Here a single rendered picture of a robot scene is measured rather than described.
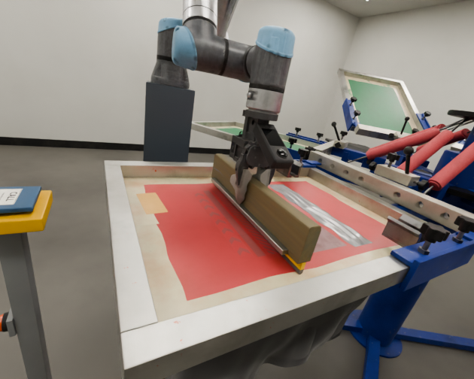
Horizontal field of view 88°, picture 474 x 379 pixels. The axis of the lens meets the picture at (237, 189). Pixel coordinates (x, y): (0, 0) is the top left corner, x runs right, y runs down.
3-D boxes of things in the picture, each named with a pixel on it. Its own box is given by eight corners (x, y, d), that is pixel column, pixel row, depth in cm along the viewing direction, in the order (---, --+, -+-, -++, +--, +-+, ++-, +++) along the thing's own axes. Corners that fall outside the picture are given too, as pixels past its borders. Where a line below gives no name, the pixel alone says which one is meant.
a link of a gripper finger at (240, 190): (231, 196, 62) (242, 162, 59) (242, 207, 57) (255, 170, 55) (220, 195, 60) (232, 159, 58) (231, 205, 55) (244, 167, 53)
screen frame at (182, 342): (123, 395, 23) (123, 370, 22) (104, 173, 69) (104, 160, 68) (465, 256, 62) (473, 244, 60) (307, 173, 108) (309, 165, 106)
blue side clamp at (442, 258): (402, 292, 46) (420, 262, 44) (378, 274, 50) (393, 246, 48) (467, 263, 61) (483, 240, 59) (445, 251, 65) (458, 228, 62)
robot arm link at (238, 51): (218, 41, 58) (233, 34, 49) (260, 52, 63) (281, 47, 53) (214, 77, 61) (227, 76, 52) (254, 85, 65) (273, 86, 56)
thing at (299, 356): (177, 460, 50) (205, 309, 34) (173, 437, 53) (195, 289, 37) (332, 371, 72) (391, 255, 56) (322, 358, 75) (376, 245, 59)
